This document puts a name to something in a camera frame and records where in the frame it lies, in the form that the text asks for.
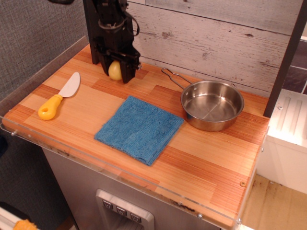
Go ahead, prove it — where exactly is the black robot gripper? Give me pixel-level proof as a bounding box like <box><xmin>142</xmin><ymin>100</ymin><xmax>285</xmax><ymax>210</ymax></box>
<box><xmin>98</xmin><ymin>20</ymin><xmax>140</xmax><ymax>83</ymax></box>

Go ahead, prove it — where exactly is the yellow potato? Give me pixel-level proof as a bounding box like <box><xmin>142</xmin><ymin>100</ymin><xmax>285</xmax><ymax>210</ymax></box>
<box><xmin>108</xmin><ymin>60</ymin><xmax>122</xmax><ymax>81</ymax></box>

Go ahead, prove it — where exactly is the stainless steel pot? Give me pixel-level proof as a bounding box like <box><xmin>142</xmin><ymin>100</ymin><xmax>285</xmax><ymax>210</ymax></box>
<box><xmin>161</xmin><ymin>68</ymin><xmax>245</xmax><ymax>131</ymax></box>

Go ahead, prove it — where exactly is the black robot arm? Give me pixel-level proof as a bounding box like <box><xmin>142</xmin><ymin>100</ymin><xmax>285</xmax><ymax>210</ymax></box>
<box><xmin>83</xmin><ymin>0</ymin><xmax>141</xmax><ymax>83</ymax></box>

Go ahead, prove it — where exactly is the blue folded cloth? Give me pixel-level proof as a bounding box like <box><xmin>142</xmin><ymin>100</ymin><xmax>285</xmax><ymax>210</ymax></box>
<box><xmin>94</xmin><ymin>96</ymin><xmax>184</xmax><ymax>166</ymax></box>

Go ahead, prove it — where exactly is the grey toy kitchen cabinet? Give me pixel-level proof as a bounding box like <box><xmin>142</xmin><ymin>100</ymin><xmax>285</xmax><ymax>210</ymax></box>
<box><xmin>43</xmin><ymin>149</ymin><xmax>218</xmax><ymax>230</ymax></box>

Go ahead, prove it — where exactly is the silver dispenser button panel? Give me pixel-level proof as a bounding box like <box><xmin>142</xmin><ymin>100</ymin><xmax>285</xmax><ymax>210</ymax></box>
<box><xmin>95</xmin><ymin>189</ymin><xmax>155</xmax><ymax>230</ymax></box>

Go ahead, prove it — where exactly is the orange fuzzy object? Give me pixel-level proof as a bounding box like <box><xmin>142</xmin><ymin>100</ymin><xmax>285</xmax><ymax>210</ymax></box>
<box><xmin>13</xmin><ymin>219</ymin><xmax>38</xmax><ymax>230</ymax></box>

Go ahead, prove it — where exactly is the white cabinet at right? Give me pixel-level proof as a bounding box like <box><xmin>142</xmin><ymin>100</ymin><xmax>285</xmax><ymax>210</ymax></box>
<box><xmin>257</xmin><ymin>90</ymin><xmax>307</xmax><ymax>193</ymax></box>

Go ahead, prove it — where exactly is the yellow handled toy knife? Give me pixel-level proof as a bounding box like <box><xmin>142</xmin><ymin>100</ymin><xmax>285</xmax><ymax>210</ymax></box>
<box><xmin>38</xmin><ymin>72</ymin><xmax>81</xmax><ymax>120</ymax></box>

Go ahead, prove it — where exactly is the dark right vertical post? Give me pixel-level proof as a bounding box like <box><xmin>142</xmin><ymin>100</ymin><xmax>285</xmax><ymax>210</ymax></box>
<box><xmin>263</xmin><ymin>0</ymin><xmax>307</xmax><ymax>118</ymax></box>

